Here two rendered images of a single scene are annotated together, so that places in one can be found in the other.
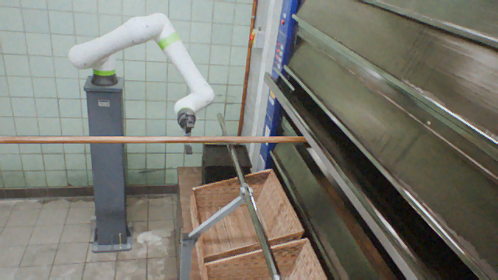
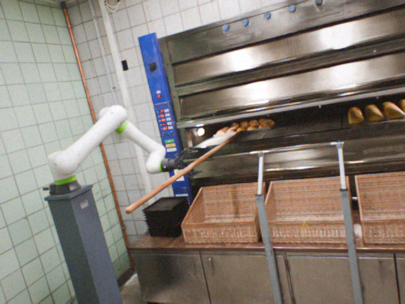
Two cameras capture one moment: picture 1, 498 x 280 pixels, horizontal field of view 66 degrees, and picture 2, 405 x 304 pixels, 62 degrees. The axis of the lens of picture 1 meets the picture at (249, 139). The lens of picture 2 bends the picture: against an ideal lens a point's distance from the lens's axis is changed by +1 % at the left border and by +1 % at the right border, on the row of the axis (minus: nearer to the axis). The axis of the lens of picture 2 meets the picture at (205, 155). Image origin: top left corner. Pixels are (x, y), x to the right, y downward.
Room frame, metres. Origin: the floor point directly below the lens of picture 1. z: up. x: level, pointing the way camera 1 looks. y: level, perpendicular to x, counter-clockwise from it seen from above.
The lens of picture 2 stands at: (0.13, 1.85, 1.62)
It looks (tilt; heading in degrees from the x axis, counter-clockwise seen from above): 11 degrees down; 310
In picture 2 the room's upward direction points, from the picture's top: 12 degrees counter-clockwise
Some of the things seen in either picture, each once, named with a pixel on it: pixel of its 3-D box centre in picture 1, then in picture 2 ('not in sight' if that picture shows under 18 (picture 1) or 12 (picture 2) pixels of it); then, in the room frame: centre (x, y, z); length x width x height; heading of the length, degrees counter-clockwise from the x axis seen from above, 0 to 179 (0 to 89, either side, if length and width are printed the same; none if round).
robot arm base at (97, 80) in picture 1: (105, 74); (61, 187); (2.16, 0.90, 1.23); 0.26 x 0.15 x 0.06; 16
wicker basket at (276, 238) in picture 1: (240, 218); (226, 211); (1.63, -0.01, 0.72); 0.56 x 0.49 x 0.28; 17
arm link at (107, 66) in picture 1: (101, 56); (62, 166); (2.09, 0.89, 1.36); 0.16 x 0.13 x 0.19; 163
